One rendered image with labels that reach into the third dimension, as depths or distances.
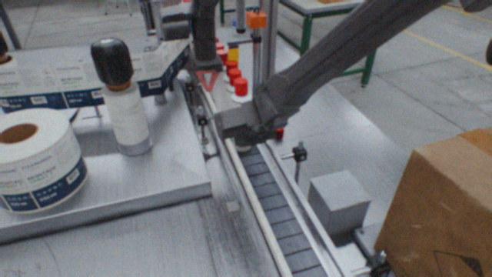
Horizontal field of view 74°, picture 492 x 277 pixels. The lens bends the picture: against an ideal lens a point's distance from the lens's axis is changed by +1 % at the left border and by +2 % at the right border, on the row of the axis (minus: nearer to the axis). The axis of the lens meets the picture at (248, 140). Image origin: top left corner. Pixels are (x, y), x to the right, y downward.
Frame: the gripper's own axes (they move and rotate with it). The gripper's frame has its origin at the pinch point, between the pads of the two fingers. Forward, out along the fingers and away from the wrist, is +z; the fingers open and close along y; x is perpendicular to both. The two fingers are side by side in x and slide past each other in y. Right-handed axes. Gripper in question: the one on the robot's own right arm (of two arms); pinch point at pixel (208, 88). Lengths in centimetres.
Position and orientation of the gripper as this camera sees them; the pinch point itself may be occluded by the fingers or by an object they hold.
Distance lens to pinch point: 89.7
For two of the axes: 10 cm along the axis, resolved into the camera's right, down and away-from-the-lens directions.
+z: 0.0, 7.9, 6.1
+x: 9.5, -1.9, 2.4
